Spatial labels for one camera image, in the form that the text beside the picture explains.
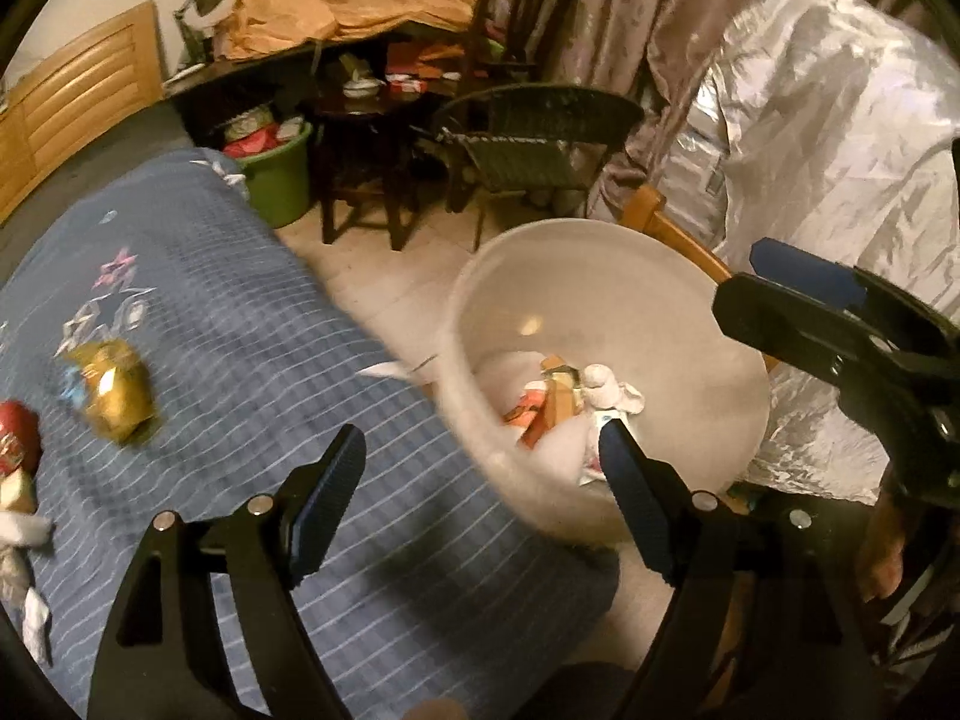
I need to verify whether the green plastic bin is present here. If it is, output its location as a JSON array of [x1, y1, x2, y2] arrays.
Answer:
[[223, 116, 314, 230]]

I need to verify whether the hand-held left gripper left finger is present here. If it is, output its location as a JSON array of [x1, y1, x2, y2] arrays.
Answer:
[[86, 424, 368, 720]]

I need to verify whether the pile of red boxes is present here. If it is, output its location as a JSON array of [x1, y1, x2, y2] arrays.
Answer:
[[386, 41, 466, 98]]

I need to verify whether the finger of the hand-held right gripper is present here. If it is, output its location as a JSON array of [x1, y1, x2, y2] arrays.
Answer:
[[750, 238, 946, 350], [711, 274, 893, 406]]

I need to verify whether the clear plastic bag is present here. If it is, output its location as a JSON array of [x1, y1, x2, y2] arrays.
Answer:
[[0, 465, 57, 661]]

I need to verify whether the person's right hand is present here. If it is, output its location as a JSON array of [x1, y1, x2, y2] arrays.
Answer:
[[857, 484, 910, 605]]

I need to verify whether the dark wooden desk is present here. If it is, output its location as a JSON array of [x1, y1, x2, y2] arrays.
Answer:
[[165, 22, 481, 143]]

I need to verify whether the grey mattress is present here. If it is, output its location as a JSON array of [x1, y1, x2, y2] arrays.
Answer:
[[0, 101, 196, 293]]

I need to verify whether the black desk lamp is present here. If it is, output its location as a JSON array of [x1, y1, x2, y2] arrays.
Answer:
[[174, 0, 226, 65]]

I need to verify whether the blue star printed blanket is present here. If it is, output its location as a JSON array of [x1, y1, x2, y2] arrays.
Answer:
[[0, 148, 623, 720]]

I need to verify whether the gold foil wrapper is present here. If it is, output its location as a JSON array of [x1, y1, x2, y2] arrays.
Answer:
[[56, 340, 160, 443]]

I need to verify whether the light wooden headboard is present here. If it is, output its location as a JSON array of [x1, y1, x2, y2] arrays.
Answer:
[[0, 0, 164, 226]]

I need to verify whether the red round apple-like object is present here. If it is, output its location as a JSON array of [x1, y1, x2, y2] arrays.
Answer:
[[0, 401, 42, 477]]

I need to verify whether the dark wicker chair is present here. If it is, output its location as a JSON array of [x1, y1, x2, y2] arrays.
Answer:
[[431, 84, 646, 252]]

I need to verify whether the shiny silver cloth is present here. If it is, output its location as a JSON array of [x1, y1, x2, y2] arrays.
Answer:
[[645, 0, 960, 503]]

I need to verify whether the white plastic bucket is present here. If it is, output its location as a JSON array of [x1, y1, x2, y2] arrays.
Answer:
[[435, 219, 773, 548]]

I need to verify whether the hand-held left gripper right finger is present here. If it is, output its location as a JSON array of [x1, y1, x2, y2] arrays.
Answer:
[[596, 416, 882, 720]]

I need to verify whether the orange wrapper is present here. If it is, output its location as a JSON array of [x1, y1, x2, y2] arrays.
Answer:
[[501, 388, 548, 430]]

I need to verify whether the white paper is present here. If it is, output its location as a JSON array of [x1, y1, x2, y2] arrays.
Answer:
[[581, 364, 646, 421]]

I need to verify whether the dark round side table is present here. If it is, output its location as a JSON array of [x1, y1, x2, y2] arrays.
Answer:
[[307, 79, 428, 252]]

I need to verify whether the patterned beige curtain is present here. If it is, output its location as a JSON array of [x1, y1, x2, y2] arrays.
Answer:
[[540, 0, 923, 196]]

